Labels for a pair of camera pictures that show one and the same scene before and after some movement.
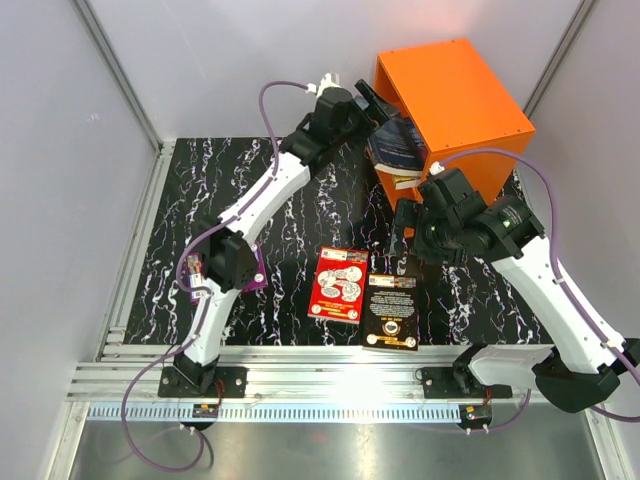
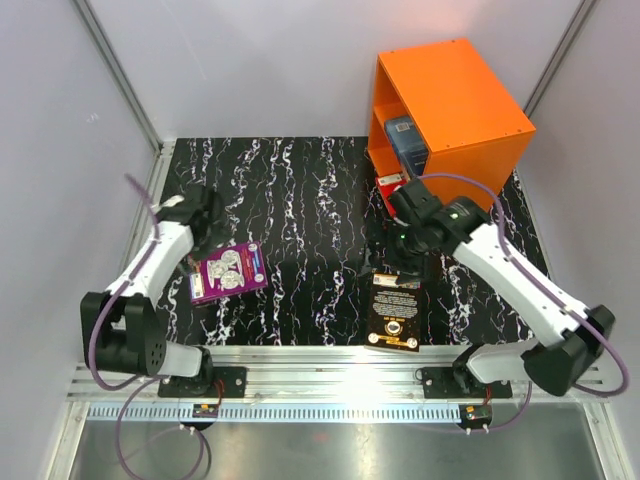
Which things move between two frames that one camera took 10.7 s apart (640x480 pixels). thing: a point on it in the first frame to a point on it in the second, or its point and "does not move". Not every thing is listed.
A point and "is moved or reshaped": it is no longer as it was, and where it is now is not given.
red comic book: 339,285 to 386,185
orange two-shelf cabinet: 459,107 does not move
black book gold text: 390,318 does not move
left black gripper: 384,111 to 216,237
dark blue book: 392,148 is moved or reshaped
